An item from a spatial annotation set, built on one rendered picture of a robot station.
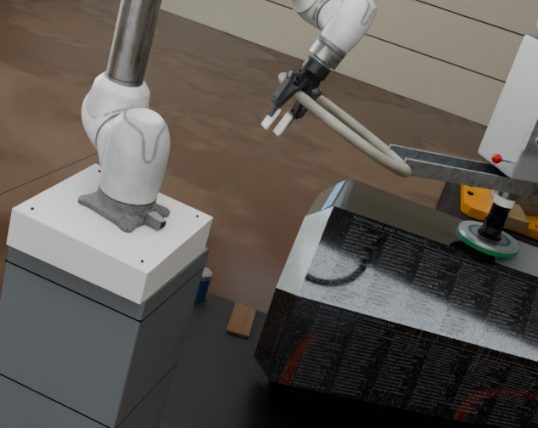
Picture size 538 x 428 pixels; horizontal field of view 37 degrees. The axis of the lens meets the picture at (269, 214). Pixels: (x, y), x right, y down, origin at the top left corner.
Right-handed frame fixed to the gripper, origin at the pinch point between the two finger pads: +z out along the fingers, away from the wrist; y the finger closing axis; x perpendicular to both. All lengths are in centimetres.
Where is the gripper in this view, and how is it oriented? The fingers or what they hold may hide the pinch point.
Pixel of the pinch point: (277, 121)
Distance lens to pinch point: 225.6
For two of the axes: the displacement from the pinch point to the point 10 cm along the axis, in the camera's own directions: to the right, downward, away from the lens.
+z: -5.9, 7.8, 2.2
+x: -4.7, -5.5, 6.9
